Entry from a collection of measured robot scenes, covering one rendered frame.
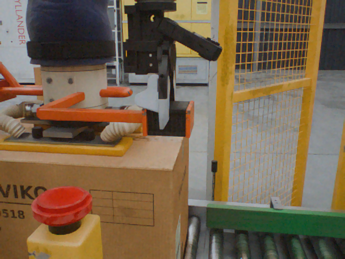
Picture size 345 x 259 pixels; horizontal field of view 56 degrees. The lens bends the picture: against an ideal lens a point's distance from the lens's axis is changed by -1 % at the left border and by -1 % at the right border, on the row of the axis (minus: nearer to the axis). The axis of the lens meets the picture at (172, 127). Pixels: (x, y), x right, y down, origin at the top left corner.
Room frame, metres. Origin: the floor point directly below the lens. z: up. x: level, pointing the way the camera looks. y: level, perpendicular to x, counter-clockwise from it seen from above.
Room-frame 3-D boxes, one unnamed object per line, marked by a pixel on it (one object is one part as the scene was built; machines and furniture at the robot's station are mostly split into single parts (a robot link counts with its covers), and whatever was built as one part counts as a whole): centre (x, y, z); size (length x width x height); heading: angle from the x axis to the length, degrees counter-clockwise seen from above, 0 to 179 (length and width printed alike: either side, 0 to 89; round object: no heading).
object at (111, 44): (0.88, 0.26, 1.19); 0.23 x 0.23 x 0.04
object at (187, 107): (0.59, 0.00, 1.08); 0.09 x 0.08 x 0.05; 172
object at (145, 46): (0.59, 0.03, 1.22); 0.09 x 0.08 x 0.12; 82
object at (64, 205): (0.35, 0.13, 1.02); 0.07 x 0.07 x 0.04
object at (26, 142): (0.79, 0.28, 0.97); 0.34 x 0.10 x 0.05; 82
